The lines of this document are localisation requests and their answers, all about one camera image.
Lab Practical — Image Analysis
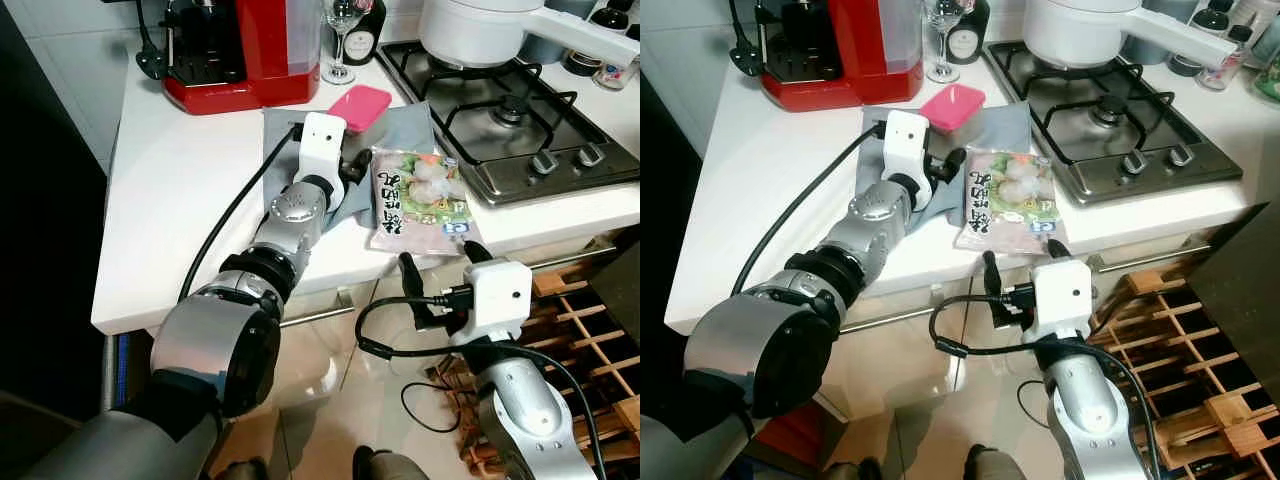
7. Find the grey fridge door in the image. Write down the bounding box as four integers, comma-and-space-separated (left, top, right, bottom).
595, 235, 641, 346
1185, 200, 1280, 351

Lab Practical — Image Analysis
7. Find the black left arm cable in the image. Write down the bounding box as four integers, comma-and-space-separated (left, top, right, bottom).
730, 120, 891, 296
180, 125, 301, 301

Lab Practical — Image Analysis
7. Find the dark glass jar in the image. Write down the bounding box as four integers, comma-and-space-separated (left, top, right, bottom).
562, 38, 603, 77
1168, 0, 1236, 77

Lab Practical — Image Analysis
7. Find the frozen food bag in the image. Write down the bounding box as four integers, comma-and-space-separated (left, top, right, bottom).
955, 148, 1063, 253
368, 145, 479, 256

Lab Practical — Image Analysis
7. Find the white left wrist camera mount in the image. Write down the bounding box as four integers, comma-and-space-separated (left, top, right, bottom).
297, 112, 348, 186
883, 108, 933, 181

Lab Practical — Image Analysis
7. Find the silver cabinet bar handle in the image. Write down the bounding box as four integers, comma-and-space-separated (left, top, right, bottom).
1090, 245, 1216, 273
525, 240, 613, 271
835, 305, 926, 333
280, 300, 356, 329

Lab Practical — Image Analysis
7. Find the small clear seasoning bottle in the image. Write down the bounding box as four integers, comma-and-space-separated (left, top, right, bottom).
1195, 25, 1256, 93
592, 55, 641, 93

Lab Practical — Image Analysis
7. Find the dark glass bottle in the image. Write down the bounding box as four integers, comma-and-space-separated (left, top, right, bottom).
345, 0, 388, 66
945, 0, 991, 66

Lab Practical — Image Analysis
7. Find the steel gas hob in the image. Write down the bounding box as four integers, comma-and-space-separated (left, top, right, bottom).
378, 38, 641, 206
985, 38, 1246, 206

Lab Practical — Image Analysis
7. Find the white saucepan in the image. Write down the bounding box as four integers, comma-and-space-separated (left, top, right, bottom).
1020, 0, 1251, 71
418, 0, 641, 69

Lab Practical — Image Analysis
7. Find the robot left leg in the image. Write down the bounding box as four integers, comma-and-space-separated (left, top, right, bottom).
825, 455, 886, 480
215, 455, 271, 480

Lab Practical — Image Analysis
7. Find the wooden wine rack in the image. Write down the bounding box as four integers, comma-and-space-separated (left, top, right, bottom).
440, 235, 641, 480
1085, 255, 1280, 480

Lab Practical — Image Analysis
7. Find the red coffee machine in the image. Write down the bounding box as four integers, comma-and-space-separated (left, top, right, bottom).
760, 0, 926, 111
160, 0, 323, 114

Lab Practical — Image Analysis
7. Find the red orange storage box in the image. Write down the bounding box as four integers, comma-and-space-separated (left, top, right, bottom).
765, 405, 831, 466

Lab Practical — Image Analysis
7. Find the grey cloth mat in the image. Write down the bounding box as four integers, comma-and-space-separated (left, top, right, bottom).
262, 100, 441, 233
860, 100, 1036, 231

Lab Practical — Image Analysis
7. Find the clear wine glass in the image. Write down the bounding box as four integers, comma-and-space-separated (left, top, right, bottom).
922, 0, 969, 83
322, 0, 373, 86

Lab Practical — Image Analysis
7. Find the thin black floor cable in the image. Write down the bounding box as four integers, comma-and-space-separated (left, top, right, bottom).
1015, 375, 1063, 431
400, 380, 471, 436

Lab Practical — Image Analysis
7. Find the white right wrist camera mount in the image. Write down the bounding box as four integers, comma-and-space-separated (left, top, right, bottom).
462, 260, 533, 341
1030, 258, 1093, 341

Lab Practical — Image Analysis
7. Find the robot leg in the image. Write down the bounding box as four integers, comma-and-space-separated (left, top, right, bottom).
965, 445, 1031, 480
352, 445, 431, 480
215, 455, 271, 480
825, 455, 886, 480

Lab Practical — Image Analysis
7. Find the robot right leg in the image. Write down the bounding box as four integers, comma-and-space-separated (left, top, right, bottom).
352, 445, 431, 480
965, 445, 1031, 480

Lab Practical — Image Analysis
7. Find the black coffee machine plug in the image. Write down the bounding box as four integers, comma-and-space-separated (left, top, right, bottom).
130, 0, 168, 81
728, 0, 763, 79

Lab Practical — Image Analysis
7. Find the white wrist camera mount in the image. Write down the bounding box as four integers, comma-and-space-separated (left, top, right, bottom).
462, 260, 533, 341
883, 108, 933, 181
297, 112, 348, 186
1030, 258, 1093, 341

